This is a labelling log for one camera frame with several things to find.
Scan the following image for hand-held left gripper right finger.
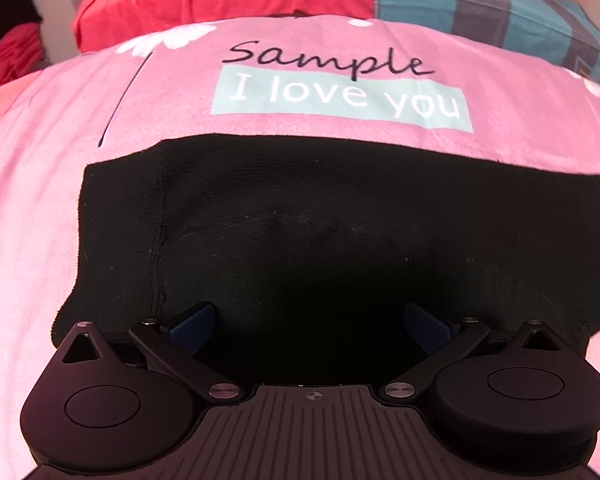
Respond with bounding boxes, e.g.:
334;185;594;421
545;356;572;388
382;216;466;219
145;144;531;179
380;302;563;402

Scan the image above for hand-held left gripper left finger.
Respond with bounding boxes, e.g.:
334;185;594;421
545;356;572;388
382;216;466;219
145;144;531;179
57;301;243;405

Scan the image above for black pants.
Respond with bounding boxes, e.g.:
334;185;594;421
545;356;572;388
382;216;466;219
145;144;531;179
50;132;600;388

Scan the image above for pink printed blanket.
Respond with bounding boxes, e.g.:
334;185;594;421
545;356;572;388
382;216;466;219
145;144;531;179
0;16;600;480

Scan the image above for stack of red folded cloths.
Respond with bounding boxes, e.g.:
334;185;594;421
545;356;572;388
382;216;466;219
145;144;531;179
0;24;47;97

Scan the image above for teal grey striped blanket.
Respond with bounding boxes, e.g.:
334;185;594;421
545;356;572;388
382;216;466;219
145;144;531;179
371;0;600;88

